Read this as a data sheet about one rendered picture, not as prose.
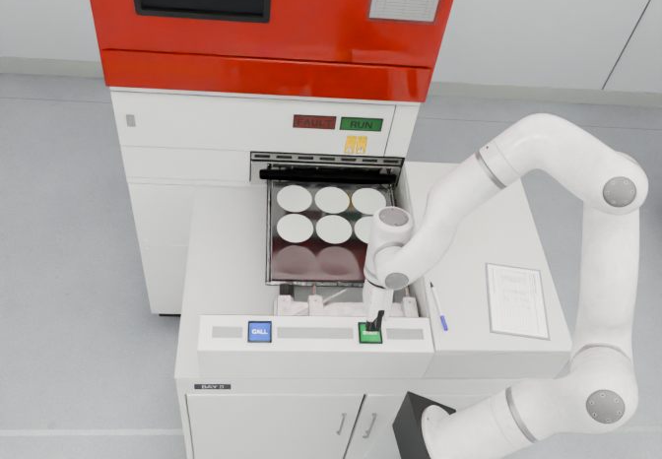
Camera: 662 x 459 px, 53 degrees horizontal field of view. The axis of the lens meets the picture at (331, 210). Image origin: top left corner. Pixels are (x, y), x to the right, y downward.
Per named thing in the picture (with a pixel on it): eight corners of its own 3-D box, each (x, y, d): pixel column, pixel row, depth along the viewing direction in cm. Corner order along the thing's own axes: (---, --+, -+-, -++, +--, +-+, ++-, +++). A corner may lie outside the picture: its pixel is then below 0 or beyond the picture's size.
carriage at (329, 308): (273, 306, 173) (273, 300, 170) (411, 308, 177) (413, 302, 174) (273, 334, 167) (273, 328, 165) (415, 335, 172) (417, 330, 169)
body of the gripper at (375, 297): (364, 255, 148) (357, 291, 155) (368, 288, 140) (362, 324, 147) (396, 256, 149) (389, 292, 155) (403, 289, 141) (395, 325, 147)
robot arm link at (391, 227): (407, 281, 139) (400, 251, 147) (419, 232, 131) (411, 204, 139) (367, 280, 138) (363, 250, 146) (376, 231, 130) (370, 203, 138)
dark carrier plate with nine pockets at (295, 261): (272, 182, 195) (272, 180, 194) (387, 186, 199) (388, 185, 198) (271, 280, 173) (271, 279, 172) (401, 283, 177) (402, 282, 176)
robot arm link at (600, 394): (539, 425, 143) (644, 377, 133) (536, 473, 125) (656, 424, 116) (507, 377, 143) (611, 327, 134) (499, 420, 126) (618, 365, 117)
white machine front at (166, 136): (128, 176, 200) (108, 70, 169) (395, 186, 209) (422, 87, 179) (126, 184, 198) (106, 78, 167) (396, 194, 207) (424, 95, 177)
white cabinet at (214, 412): (204, 325, 263) (194, 186, 201) (442, 328, 274) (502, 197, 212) (190, 493, 222) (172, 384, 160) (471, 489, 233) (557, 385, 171)
